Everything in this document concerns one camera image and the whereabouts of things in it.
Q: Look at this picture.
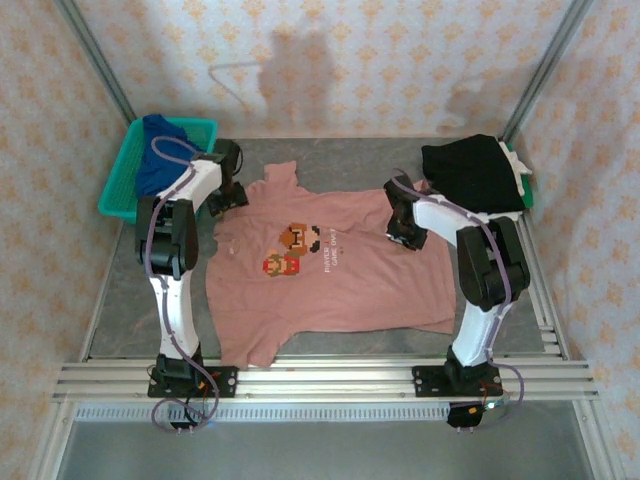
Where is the slotted grey cable duct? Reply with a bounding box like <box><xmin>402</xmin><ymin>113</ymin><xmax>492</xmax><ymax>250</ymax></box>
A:
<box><xmin>74</xmin><ymin>403</ymin><xmax>454</xmax><ymax>422</ymax></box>

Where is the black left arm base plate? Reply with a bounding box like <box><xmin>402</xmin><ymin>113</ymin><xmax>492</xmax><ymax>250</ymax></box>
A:
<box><xmin>147</xmin><ymin>366</ymin><xmax>239</xmax><ymax>400</ymax></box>

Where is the pink printed t-shirt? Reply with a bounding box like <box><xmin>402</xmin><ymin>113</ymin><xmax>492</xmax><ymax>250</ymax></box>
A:
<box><xmin>204</xmin><ymin>160</ymin><xmax>457</xmax><ymax>370</ymax></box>

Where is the aluminium cross rail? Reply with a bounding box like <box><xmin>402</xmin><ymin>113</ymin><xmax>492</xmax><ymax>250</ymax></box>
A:
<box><xmin>52</xmin><ymin>352</ymin><xmax>600</xmax><ymax>403</ymax></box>

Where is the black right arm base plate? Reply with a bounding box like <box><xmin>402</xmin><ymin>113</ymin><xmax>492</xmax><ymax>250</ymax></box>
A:
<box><xmin>411</xmin><ymin>364</ymin><xmax>503</xmax><ymax>400</ymax></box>

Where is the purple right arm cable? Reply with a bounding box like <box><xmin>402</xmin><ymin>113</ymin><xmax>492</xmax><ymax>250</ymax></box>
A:
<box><xmin>392</xmin><ymin>168</ymin><xmax>526</xmax><ymax>427</ymax></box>

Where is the black controller box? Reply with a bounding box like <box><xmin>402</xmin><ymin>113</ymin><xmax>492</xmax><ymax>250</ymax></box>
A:
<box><xmin>447</xmin><ymin>401</ymin><xmax>511</xmax><ymax>432</ymax></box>

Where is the white folded t-shirt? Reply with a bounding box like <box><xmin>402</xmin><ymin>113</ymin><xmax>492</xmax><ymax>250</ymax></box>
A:
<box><xmin>479</xmin><ymin>141</ymin><xmax>534</xmax><ymax>220</ymax></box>

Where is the green folded t-shirt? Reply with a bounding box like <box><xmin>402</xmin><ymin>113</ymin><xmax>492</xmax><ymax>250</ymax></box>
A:
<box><xmin>503</xmin><ymin>142</ymin><xmax>536</xmax><ymax>210</ymax></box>

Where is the blue t-shirt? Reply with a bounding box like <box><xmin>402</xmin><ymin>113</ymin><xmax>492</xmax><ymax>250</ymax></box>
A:
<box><xmin>134</xmin><ymin>113</ymin><xmax>211</xmax><ymax>199</ymax></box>

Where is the teal plastic basket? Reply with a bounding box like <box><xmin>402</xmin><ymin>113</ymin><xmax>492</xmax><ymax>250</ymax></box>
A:
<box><xmin>97</xmin><ymin>116</ymin><xmax>219</xmax><ymax>225</ymax></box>

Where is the black folded t-shirt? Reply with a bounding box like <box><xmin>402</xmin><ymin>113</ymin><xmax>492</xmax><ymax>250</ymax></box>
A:
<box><xmin>420</xmin><ymin>133</ymin><xmax>526</xmax><ymax>214</ymax></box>

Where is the aluminium frame post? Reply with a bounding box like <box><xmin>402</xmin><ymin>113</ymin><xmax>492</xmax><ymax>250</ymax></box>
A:
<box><xmin>501</xmin><ymin>0</ymin><xmax>596</xmax><ymax>144</ymax></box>
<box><xmin>52</xmin><ymin>0</ymin><xmax>141</xmax><ymax>126</ymax></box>

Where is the aluminium side rail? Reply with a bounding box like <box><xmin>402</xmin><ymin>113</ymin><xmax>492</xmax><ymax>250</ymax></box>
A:
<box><xmin>514</xmin><ymin>209</ymin><xmax>571</xmax><ymax>360</ymax></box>

